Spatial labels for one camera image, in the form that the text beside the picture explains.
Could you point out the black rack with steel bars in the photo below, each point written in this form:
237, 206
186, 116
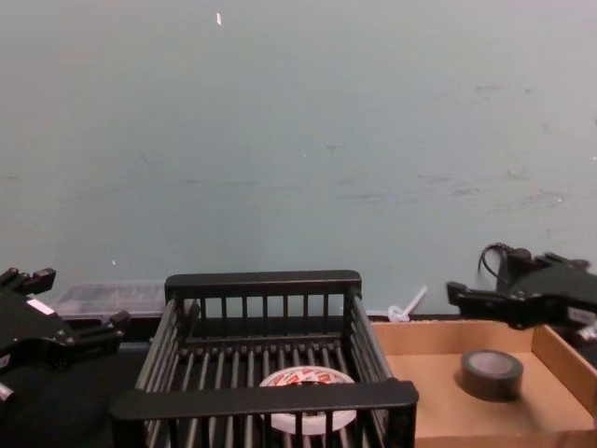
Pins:
261, 402

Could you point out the roll of silver tape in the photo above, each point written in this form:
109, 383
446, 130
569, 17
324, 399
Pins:
492, 382

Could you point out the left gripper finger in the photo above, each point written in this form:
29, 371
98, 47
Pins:
32, 280
100, 337

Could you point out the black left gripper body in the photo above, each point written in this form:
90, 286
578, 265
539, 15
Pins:
28, 336

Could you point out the white three-armed plastic piece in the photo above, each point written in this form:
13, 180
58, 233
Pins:
400, 313

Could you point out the clear plastic case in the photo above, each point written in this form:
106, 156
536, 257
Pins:
107, 298

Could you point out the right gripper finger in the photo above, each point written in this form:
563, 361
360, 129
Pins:
480, 303
562, 262

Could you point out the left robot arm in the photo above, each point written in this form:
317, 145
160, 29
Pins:
4, 391

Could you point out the roll of white tape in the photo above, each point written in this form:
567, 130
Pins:
303, 422

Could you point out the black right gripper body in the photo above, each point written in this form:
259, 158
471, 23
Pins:
550, 296

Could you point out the shallow brown cardboard tray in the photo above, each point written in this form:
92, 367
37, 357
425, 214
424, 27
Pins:
434, 401

